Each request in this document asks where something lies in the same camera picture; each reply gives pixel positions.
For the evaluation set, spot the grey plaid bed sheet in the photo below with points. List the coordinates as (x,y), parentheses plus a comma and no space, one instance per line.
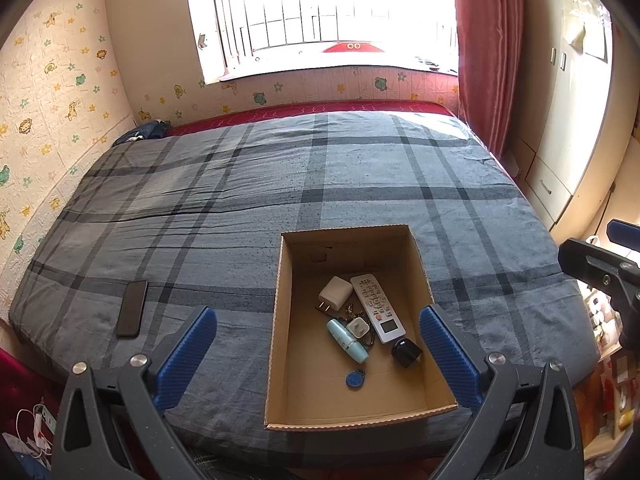
(200,200)

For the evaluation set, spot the black cube adapter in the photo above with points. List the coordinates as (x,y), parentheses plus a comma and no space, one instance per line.
(406,353)

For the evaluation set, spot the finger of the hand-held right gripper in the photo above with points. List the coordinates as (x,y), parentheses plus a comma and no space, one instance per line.
(590,265)
(625,234)

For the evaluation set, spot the red curtain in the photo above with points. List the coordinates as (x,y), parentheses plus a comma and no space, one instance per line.
(487,60)

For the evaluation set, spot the teal lotion bottle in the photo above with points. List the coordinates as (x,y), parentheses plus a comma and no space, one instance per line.
(345,340)

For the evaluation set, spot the red round sign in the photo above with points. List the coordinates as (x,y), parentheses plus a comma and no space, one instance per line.
(352,48)

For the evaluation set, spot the cream wardrobe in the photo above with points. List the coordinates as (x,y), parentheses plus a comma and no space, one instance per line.
(560,110)

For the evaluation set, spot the window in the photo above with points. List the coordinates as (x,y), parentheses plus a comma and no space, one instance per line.
(320,10)

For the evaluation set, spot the brown cardboard box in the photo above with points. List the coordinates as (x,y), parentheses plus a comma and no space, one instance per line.
(320,395)

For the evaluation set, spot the dark blue cloth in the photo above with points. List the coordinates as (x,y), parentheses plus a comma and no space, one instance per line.
(145,131)

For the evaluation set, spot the white remote control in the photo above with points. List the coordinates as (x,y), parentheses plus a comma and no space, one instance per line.
(372,300)

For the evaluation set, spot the red mattress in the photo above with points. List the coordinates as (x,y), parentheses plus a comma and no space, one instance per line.
(300,109)

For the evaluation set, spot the small white charger plug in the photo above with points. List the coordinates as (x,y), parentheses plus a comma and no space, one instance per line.
(359,329)

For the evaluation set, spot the white power strip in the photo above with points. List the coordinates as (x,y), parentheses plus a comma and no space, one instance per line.
(45,419)

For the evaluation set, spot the cluttered shelf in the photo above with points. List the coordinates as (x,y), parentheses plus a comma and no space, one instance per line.
(607,395)

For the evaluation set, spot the black smartphone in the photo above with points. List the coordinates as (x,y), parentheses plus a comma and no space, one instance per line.
(132,310)

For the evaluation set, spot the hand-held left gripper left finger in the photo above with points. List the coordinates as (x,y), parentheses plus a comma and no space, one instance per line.
(185,357)

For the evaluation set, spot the large white charger plug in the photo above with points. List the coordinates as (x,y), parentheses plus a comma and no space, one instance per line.
(336,292)

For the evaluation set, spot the blue key fob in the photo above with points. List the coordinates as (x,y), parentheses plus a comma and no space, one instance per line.
(356,380)

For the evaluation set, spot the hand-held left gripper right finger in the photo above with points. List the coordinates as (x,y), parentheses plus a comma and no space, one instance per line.
(447,357)

